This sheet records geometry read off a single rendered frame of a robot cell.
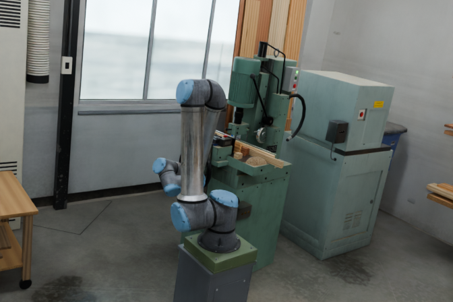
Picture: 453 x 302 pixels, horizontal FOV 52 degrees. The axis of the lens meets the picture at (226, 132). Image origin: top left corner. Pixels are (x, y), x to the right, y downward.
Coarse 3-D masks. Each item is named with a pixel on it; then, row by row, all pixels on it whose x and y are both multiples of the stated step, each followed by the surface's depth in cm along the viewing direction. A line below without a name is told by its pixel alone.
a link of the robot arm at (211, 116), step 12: (216, 84) 223; (216, 96) 222; (204, 108) 232; (216, 108) 227; (204, 120) 233; (216, 120) 233; (204, 132) 235; (204, 144) 239; (204, 156) 243; (204, 168) 249; (204, 180) 255
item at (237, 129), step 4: (232, 124) 305; (236, 124) 306; (240, 124) 308; (244, 124) 310; (248, 124) 312; (228, 128) 308; (232, 128) 305; (236, 128) 303; (240, 128) 306; (244, 128) 309; (228, 132) 308; (232, 132) 305; (236, 132) 304; (240, 132) 308; (244, 132) 311
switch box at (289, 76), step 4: (288, 68) 309; (292, 68) 307; (296, 68) 309; (300, 68) 313; (288, 72) 309; (292, 72) 307; (300, 72) 314; (284, 76) 312; (288, 76) 310; (292, 76) 308; (284, 80) 312; (288, 80) 310; (292, 80) 310; (284, 84) 312; (288, 84) 310; (292, 84) 311; (296, 84) 314; (284, 88) 312; (288, 88) 310; (292, 88) 312; (296, 88) 316
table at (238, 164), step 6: (228, 156) 294; (246, 156) 298; (252, 156) 300; (216, 162) 288; (222, 162) 290; (228, 162) 294; (234, 162) 291; (240, 162) 287; (240, 168) 288; (246, 168) 284; (252, 168) 281; (258, 168) 283; (264, 168) 288; (270, 168) 293; (252, 174) 281; (258, 174) 285
